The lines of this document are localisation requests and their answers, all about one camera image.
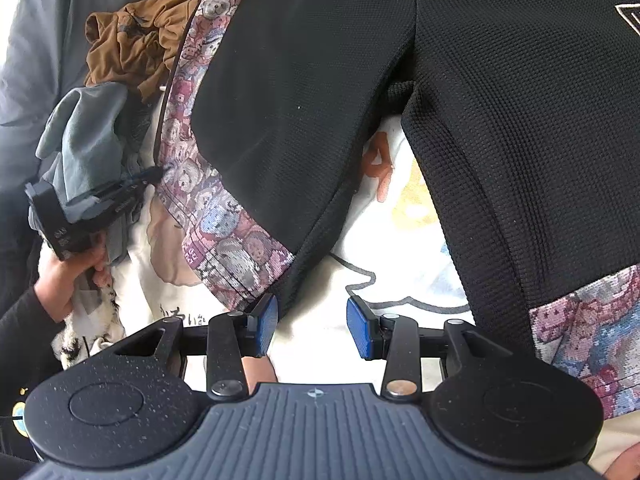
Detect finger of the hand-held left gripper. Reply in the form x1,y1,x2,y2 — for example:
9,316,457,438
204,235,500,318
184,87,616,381
87,167,165,207

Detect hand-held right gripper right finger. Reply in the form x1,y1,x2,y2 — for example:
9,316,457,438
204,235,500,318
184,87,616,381
346,295,520,402

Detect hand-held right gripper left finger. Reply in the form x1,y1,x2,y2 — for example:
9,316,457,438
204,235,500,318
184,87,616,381
116,292,279,403

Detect grey garment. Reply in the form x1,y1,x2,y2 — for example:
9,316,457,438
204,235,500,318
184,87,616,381
27,82,151,267

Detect black shorts with bear-print trim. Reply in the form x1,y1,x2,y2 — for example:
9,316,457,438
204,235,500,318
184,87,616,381
152,0,640,421

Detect person's left forearm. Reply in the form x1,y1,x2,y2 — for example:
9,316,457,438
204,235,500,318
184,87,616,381
0,285,67,463

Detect person's left hand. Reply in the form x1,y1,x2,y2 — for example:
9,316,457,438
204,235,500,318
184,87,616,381
34,240,115,323

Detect cream bear-print bed sheet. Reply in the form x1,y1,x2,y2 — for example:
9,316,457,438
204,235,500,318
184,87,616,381
107,0,640,476

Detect white spotted fuzzy cloth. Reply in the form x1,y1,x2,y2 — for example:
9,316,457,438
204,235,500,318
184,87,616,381
52,285,127,372

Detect brown garment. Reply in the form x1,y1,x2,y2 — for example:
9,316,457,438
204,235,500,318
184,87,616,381
84,0,208,106

